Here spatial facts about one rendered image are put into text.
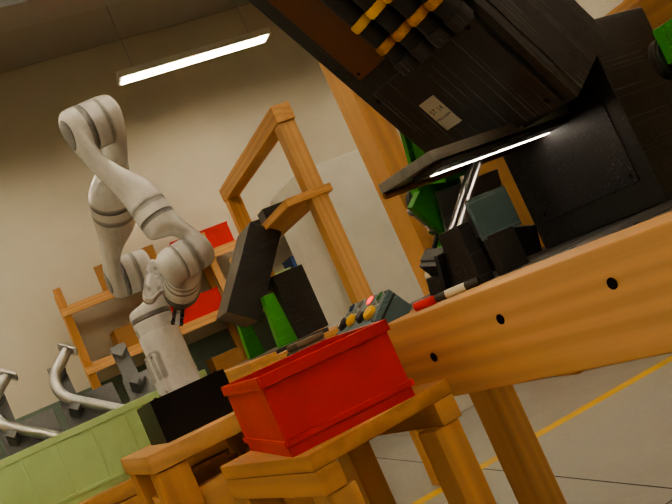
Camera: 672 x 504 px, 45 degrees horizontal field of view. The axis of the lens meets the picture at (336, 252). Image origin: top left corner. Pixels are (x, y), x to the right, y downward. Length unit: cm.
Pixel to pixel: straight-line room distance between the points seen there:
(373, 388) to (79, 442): 108
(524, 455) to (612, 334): 129
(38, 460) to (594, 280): 145
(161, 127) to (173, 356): 733
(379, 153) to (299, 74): 737
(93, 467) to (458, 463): 111
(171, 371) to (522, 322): 89
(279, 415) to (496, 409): 124
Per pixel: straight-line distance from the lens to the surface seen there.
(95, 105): 159
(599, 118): 150
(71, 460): 211
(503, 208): 144
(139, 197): 152
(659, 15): 176
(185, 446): 170
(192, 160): 899
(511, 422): 233
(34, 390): 849
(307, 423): 115
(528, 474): 235
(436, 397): 122
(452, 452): 124
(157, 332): 183
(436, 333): 134
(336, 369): 117
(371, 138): 230
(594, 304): 109
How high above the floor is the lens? 96
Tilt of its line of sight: 4 degrees up
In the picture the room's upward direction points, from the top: 24 degrees counter-clockwise
